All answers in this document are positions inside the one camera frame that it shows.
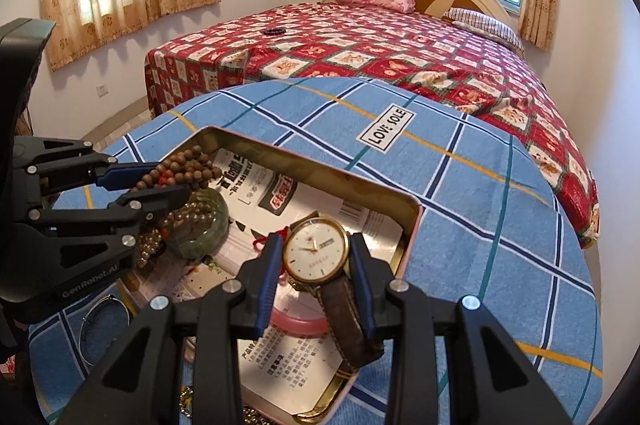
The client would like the brown wooden bead bracelet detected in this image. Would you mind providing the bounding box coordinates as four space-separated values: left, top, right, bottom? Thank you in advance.
132 145 223 193

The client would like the printed paper sheet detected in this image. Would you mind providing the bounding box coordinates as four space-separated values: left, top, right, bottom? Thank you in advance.
125 148 406 416

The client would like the pink metal tin box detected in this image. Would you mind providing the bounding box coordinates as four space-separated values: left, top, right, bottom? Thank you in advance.
117 126 425 423

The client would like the blue plaid tablecloth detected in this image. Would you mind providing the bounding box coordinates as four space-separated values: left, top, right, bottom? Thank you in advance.
27 76 603 425

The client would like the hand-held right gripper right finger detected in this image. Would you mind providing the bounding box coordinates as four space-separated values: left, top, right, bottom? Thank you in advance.
348 232 573 425

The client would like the metal bead necklace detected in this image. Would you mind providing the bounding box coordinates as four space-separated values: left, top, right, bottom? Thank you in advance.
179 384 273 425

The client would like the striped pillow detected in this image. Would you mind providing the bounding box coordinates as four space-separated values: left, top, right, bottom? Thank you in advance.
444 7 525 50

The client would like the red tassel cord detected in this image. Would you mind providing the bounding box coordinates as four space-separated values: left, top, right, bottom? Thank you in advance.
252 227 291 256

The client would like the pink bangle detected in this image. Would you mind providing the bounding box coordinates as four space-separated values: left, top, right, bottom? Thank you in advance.
270 287 328 340

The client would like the green jade bangle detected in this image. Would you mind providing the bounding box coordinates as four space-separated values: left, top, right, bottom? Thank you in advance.
165 189 231 258

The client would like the pearl necklace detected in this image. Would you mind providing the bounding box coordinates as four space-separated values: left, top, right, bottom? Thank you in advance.
135 200 216 271

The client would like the gold wristwatch brown strap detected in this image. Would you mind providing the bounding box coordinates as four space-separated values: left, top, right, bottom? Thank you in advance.
281 215 383 371

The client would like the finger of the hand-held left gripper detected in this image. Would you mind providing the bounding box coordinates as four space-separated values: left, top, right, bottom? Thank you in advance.
27 184 192 256
12 136 166 196

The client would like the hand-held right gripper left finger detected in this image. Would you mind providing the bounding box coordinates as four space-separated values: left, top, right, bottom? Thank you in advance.
55 232 285 425

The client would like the thin silver bangle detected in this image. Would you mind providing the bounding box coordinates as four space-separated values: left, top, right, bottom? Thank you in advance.
79 294 133 368

